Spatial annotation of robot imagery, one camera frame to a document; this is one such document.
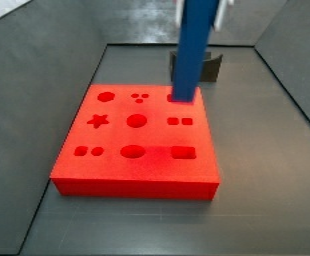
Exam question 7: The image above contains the blue rectangular block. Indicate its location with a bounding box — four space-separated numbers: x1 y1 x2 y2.
171 0 220 102

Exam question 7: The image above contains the red board with shaped holes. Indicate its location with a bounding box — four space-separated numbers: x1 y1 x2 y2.
51 84 221 200

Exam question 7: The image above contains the black curved fixture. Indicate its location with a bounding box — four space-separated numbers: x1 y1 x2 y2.
170 51 224 82

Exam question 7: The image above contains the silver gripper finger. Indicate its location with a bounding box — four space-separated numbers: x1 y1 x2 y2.
213 0 236 31
175 0 185 28

